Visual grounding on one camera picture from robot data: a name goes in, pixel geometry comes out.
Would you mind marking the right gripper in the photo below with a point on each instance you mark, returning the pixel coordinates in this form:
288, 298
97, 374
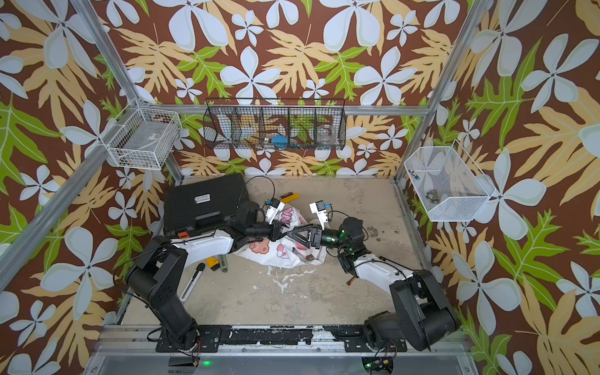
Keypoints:
316, 237

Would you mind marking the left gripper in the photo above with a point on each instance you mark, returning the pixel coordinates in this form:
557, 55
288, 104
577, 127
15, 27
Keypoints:
276, 231

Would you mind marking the white cartoon print pouch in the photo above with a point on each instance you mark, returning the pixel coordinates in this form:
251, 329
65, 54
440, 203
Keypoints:
283, 253

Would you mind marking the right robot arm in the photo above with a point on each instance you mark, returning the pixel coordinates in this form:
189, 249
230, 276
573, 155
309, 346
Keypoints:
422, 314

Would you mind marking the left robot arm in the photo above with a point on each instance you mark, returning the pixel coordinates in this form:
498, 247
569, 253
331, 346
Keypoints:
167, 271

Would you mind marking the yellow utility knife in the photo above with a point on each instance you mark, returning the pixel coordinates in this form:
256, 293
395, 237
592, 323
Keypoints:
289, 197

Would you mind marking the black white pen knife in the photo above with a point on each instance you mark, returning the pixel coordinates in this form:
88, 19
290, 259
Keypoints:
192, 282

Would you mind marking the yellow black cutter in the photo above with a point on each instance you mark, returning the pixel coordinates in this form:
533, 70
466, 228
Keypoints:
213, 263

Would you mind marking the black plastic tool case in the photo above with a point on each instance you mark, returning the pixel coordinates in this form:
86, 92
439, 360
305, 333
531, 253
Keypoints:
202, 206

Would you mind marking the blue object in basket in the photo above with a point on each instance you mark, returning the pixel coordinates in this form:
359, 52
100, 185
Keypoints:
279, 142

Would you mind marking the white mesh basket right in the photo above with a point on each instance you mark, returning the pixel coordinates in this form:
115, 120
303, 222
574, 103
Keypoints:
449, 183

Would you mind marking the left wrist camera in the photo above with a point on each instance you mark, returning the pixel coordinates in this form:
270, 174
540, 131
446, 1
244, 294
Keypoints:
273, 207

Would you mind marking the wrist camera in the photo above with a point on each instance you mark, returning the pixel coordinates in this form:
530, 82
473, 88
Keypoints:
273, 207
320, 209

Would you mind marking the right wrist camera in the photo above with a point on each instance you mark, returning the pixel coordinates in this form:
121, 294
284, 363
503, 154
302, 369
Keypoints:
320, 209

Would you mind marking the black wire basket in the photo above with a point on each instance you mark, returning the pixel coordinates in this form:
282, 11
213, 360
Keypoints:
306, 122

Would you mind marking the white wire basket left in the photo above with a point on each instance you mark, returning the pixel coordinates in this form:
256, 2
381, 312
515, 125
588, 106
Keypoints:
142, 136

